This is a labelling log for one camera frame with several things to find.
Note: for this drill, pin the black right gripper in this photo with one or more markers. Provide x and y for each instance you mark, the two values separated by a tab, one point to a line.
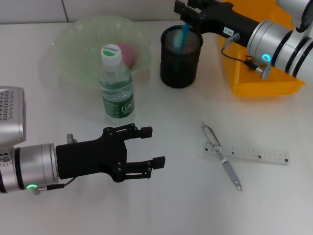
230	22

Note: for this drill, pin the transparent plastic ruler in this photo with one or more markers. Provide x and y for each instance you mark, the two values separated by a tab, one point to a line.
256	155

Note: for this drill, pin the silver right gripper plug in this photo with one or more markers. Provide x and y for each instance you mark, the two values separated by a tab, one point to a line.
233	38

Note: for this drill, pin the pink peach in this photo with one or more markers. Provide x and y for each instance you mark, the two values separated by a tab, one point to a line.
128	55

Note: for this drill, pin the translucent green fruit plate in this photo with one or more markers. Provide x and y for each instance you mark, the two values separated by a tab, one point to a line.
78	54

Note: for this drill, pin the grey grip ballpoint pen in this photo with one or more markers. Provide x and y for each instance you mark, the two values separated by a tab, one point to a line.
230	169

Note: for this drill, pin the black mesh pen holder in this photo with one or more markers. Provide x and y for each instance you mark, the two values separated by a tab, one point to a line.
181	71

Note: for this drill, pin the water bottle green label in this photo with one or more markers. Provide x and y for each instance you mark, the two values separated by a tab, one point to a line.
117	93

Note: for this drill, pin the blue safety scissors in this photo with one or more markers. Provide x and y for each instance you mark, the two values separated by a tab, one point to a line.
182	39

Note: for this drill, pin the yellow plastic storage bin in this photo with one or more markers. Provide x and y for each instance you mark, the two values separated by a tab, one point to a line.
264	85

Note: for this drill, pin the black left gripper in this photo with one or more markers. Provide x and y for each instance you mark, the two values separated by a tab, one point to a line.
85	159

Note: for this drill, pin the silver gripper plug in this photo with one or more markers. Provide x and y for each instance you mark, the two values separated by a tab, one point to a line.
233	38
71	138

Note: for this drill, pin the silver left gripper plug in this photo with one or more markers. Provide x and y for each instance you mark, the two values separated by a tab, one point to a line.
71	138

